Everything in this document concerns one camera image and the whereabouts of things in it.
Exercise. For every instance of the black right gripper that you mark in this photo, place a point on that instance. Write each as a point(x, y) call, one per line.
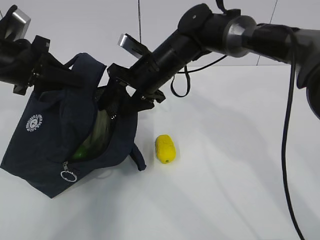
point(144, 76)

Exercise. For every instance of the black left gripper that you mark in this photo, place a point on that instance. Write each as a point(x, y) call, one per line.
point(29, 61)

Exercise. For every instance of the green lidded glass container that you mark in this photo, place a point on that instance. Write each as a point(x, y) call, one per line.
point(99, 135)

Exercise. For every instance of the navy blue lunch bag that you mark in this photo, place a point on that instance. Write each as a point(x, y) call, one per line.
point(55, 123)

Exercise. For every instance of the yellow corn cob piece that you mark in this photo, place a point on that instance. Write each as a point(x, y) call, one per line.
point(165, 149)

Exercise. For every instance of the green cucumber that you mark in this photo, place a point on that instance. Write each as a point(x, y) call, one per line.
point(80, 153)

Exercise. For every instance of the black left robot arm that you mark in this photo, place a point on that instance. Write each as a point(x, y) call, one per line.
point(9, 50)

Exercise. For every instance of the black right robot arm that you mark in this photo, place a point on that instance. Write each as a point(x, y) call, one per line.
point(201, 32)

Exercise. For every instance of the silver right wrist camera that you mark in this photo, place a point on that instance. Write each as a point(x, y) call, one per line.
point(131, 45)

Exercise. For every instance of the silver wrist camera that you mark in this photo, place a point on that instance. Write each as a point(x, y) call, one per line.
point(131, 45)
point(14, 24)

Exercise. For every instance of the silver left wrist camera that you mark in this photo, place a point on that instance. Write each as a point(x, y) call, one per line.
point(14, 24)

